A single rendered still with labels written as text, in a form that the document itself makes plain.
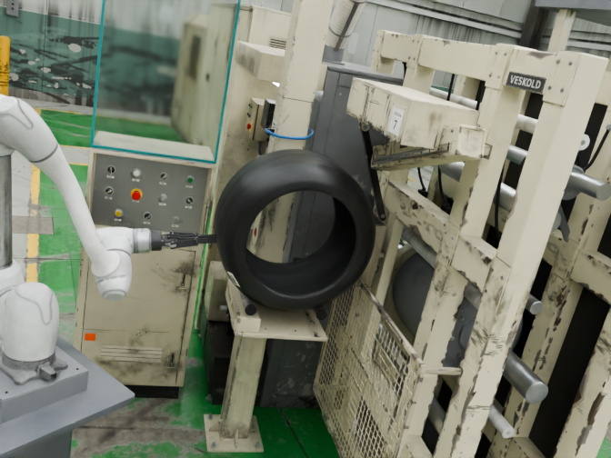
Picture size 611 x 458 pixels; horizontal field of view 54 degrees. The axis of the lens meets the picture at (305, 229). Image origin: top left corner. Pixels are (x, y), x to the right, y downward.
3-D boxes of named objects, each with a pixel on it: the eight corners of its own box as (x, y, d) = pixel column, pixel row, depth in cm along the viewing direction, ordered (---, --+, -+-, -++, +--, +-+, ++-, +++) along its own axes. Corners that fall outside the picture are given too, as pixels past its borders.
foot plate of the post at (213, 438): (203, 415, 303) (205, 409, 302) (255, 417, 310) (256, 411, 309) (207, 452, 278) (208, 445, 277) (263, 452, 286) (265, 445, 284)
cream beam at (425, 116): (343, 113, 243) (351, 76, 238) (399, 123, 249) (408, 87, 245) (397, 145, 187) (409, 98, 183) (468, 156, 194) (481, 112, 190)
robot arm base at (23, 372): (25, 393, 180) (27, 376, 179) (-16, 361, 191) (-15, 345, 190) (77, 373, 196) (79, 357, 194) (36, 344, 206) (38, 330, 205)
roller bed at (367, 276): (329, 267, 282) (342, 207, 273) (358, 270, 286) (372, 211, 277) (340, 285, 264) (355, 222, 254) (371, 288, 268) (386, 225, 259)
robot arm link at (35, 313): (20, 367, 182) (25, 303, 176) (-13, 343, 191) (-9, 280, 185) (66, 352, 196) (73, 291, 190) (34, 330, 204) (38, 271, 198)
